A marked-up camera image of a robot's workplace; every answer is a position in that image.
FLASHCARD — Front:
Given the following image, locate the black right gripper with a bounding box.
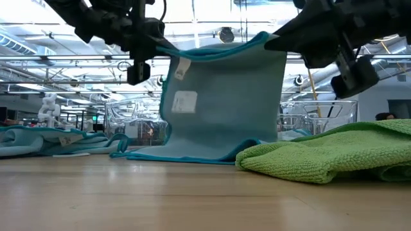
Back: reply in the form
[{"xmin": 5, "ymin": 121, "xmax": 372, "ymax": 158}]
[{"xmin": 265, "ymin": 0, "xmax": 386, "ymax": 99}]

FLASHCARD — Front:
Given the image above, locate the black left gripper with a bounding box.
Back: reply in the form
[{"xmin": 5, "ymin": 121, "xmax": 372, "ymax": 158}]
[{"xmin": 96, "ymin": 0, "xmax": 179, "ymax": 86}]

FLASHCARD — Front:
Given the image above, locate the light blue microfiber towel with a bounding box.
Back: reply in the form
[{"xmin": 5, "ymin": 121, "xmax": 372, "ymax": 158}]
[
  {"xmin": 282, "ymin": 128, "xmax": 313, "ymax": 142},
  {"xmin": 0, "ymin": 124, "xmax": 131, "ymax": 158},
  {"xmin": 109, "ymin": 31, "xmax": 288, "ymax": 166}
]

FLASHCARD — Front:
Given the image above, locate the green microfiber towel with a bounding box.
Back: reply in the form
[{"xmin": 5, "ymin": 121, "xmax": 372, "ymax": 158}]
[{"xmin": 235, "ymin": 118, "xmax": 411, "ymax": 185}]

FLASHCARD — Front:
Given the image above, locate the white paper tag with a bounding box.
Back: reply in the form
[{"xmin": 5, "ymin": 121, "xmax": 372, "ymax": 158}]
[
  {"xmin": 171, "ymin": 90, "xmax": 198, "ymax": 114},
  {"xmin": 174, "ymin": 56, "xmax": 193, "ymax": 81}
]

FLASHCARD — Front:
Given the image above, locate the person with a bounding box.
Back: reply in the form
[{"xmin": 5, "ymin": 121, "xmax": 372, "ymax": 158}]
[{"xmin": 374, "ymin": 112, "xmax": 398, "ymax": 122}]

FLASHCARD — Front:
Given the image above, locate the white robot figure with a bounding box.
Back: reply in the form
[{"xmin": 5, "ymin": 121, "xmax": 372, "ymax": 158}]
[{"xmin": 37, "ymin": 92, "xmax": 62, "ymax": 129}]

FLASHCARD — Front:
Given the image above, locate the white printed care label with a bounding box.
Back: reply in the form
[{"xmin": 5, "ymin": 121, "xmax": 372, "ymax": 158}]
[{"xmin": 58, "ymin": 133, "xmax": 84, "ymax": 148}]

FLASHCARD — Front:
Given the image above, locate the ceiling rail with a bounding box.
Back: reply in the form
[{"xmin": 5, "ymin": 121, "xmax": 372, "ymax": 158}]
[{"xmin": 0, "ymin": 53, "xmax": 411, "ymax": 62}]

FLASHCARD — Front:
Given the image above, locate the silver ceiling duct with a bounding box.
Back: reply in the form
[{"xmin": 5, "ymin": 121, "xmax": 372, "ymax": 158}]
[{"xmin": 308, "ymin": 38, "xmax": 411, "ymax": 86}]

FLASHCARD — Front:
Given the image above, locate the white ceiling duct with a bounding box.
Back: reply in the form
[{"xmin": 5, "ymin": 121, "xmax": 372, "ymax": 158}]
[{"xmin": 0, "ymin": 31, "xmax": 57, "ymax": 58}]

